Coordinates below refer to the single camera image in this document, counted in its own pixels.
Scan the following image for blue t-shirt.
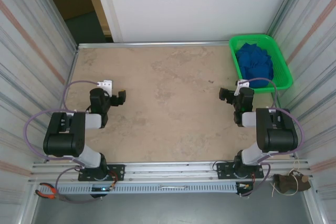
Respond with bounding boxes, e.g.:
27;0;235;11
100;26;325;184
235;42;275;89

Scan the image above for green plastic mesh basket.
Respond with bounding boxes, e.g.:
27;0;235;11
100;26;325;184
228;34;293;95

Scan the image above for aluminium table edge bar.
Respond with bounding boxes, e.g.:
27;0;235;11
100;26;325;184
77;40;231;49

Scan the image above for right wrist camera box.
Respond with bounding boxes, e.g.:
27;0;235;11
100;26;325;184
235;79;250;96

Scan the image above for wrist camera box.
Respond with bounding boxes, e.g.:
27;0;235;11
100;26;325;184
96;79;113;96
235;79;250;96

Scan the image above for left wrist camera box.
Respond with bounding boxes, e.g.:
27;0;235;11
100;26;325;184
96;79;113;96

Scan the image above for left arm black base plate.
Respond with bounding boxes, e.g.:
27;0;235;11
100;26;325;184
78;164;125;182

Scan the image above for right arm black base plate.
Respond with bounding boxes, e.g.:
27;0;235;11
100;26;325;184
216;162;265;180

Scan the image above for red black wire bundle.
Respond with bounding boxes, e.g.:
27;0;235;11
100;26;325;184
109;170;119;191
246;173;259;190

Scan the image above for aluminium mounting rail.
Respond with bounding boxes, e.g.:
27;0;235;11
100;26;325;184
27;159;314;184

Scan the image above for grey slotted cable duct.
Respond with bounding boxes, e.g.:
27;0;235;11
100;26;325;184
56;183;238;195

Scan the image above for brown cloth pouch with string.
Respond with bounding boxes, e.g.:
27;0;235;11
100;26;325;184
271;161;312;197

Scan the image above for orange-handled pliers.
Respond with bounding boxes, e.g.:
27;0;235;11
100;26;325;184
35;182;72;203

